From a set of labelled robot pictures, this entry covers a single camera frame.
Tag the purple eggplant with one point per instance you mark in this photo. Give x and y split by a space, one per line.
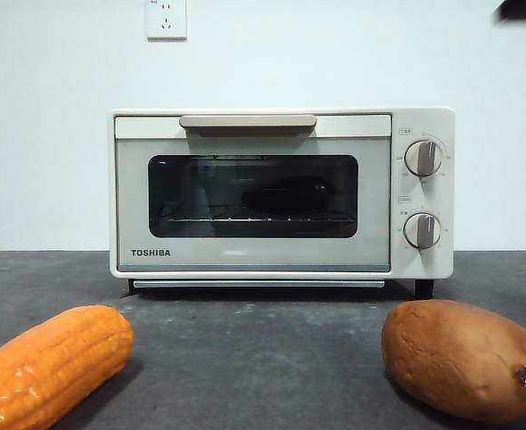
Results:
285 197

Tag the brown sweet potato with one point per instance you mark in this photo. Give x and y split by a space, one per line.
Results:
459 358

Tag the white wall power socket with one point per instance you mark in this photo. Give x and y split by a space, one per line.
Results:
166 22

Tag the orange corn cob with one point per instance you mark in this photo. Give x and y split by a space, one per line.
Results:
52 363

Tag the beige round oven knob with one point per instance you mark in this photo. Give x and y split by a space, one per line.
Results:
424 157
422 230

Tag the cream Toshiba toaster oven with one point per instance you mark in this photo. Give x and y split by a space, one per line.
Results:
417 269

